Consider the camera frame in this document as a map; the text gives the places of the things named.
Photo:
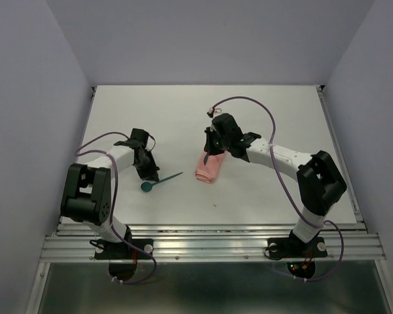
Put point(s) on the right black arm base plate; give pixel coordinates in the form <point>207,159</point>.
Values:
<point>287,247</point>

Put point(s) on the teal plastic spoon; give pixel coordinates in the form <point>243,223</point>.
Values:
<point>148,186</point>

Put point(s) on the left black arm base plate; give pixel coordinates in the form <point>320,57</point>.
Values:
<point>105,250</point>

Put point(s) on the pink satin napkin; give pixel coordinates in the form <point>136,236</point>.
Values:
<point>209,173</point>

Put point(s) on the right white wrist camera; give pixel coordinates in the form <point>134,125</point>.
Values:
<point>212,112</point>

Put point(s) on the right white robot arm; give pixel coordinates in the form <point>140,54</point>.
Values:
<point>319,180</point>

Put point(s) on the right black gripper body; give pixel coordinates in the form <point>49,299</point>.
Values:
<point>225,142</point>

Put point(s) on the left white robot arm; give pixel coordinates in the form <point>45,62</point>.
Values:
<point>90,189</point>

